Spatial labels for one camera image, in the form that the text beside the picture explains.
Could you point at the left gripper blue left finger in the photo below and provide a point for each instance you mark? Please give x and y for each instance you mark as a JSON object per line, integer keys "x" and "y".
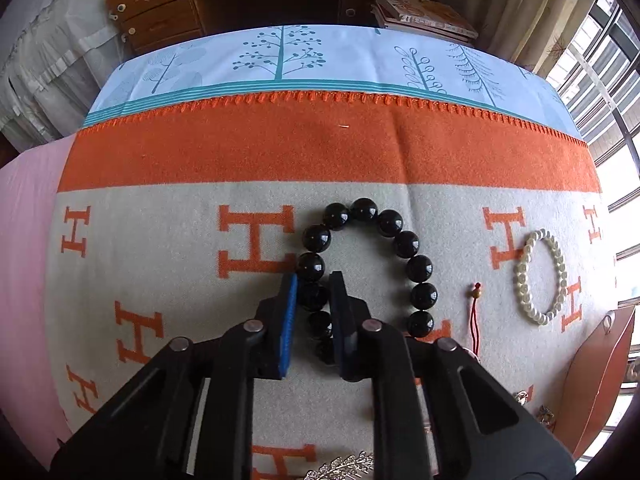
{"x": 272, "y": 354}

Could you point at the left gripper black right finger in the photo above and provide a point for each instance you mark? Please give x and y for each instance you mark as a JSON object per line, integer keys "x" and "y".
{"x": 352, "y": 324}

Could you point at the pink jewelry tray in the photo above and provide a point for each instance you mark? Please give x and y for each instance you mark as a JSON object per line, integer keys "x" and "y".
{"x": 593, "y": 381}

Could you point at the blue flower gold earring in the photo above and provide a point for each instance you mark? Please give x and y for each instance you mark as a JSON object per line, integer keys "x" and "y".
{"x": 546, "y": 417}

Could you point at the orange grey H-pattern blanket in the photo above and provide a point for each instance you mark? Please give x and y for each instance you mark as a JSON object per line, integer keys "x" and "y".
{"x": 448, "y": 220}

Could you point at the light blue printed bedsheet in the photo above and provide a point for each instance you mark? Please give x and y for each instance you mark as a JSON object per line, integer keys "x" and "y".
{"x": 328, "y": 58}

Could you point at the pink bedsheet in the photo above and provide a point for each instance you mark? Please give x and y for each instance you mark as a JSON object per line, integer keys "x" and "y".
{"x": 28, "y": 397}

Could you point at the stack of books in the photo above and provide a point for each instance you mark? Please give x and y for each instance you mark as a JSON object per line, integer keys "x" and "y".
{"x": 424, "y": 17}

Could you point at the white lace furniture cover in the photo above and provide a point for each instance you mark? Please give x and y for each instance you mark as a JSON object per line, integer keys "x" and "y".
{"x": 56, "y": 56}

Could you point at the beige curtain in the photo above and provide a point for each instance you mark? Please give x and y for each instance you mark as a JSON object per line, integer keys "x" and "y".
{"x": 532, "y": 34}

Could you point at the metal window security bars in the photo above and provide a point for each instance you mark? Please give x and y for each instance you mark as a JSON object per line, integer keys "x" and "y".
{"x": 597, "y": 77}

